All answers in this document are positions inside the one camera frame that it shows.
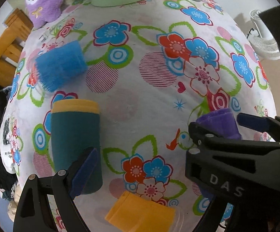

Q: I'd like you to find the teal cup with yellow rim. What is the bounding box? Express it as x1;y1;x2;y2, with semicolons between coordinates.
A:
50;99;103;194

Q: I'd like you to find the cream cloth bundle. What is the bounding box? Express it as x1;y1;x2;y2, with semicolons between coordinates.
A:
7;182;22;222

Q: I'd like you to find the white floor fan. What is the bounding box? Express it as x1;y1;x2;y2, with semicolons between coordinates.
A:
247;9;280;60

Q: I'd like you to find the floral tablecloth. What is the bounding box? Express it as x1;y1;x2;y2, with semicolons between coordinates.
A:
5;0;276;231

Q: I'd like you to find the wooden chair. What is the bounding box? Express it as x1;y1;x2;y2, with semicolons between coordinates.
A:
0;9;33;87

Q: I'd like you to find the purple plush toy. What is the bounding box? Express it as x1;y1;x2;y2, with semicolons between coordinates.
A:
25;0;63;29

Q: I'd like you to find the white fan power cable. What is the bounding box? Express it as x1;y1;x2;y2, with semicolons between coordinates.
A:
38;24;61;43

